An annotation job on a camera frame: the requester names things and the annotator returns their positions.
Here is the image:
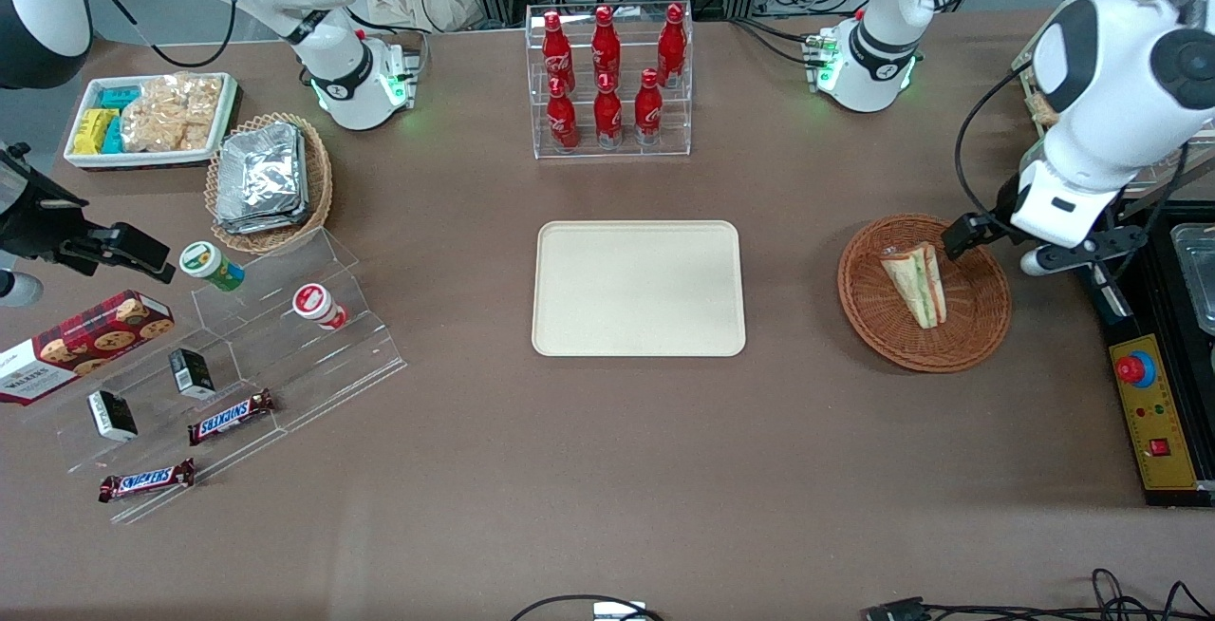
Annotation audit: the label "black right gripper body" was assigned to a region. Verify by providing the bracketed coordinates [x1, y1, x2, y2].
[0, 141, 92, 261]

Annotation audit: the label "wrapped triangle sandwich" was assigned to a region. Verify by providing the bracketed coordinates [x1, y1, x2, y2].
[879, 241, 948, 330]

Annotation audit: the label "brown round wicker basket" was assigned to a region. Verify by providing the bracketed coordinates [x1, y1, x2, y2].
[837, 213, 1013, 374]

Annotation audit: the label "wicker basket with foil packs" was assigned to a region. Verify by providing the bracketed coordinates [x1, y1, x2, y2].
[205, 112, 334, 255]

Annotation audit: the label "beige plastic tray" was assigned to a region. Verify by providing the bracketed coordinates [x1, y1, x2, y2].
[531, 220, 748, 358]

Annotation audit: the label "white rectangular snack dish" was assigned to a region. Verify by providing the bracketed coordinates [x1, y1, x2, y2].
[62, 72, 239, 170]

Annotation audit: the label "green lidded yoghurt cup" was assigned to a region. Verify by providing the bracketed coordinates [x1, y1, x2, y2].
[179, 241, 246, 292]

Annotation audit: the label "red tartan cookie box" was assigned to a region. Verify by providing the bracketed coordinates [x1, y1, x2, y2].
[0, 290, 176, 406]

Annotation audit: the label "yellow snack packet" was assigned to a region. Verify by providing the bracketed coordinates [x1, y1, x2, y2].
[71, 108, 121, 156]

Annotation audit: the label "small black carton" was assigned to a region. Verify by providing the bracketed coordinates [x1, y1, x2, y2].
[168, 348, 217, 401]
[87, 390, 140, 442]

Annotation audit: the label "clear bag of crackers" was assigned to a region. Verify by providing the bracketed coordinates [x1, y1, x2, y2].
[121, 73, 225, 153]

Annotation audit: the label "silver foil wrapped packs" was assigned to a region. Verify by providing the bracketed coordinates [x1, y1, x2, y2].
[215, 122, 312, 235]

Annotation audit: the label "metal container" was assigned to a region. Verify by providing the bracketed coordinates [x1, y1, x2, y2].
[1170, 222, 1215, 336]

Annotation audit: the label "red lidded yoghurt cup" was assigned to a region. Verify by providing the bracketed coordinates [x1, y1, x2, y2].
[291, 283, 349, 331]

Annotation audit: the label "Snickers chocolate bar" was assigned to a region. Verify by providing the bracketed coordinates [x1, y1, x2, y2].
[187, 388, 277, 446]
[98, 458, 197, 504]

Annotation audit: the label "clear acrylic stepped stand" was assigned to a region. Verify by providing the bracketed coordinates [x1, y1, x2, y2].
[190, 226, 409, 434]
[52, 317, 288, 525]

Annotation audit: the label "yellow emergency stop control box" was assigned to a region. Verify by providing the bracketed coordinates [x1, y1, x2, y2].
[1108, 333, 1200, 492]

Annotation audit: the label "red cola bottle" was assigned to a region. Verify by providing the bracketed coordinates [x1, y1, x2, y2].
[633, 67, 664, 147]
[657, 3, 688, 89]
[542, 10, 576, 95]
[590, 5, 623, 90]
[593, 72, 625, 150]
[546, 76, 579, 152]

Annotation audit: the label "clear acrylic bottle rack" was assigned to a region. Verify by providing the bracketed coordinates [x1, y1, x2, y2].
[525, 2, 694, 160]

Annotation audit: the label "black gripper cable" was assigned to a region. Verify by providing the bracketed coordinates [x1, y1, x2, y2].
[953, 61, 1037, 219]

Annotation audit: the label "black cable connector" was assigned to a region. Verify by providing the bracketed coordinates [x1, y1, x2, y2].
[860, 596, 937, 621]

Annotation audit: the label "black tangled cables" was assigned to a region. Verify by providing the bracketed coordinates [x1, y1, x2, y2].
[930, 567, 1215, 621]

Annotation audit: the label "black looped cable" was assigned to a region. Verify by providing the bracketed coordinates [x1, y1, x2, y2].
[510, 593, 667, 621]

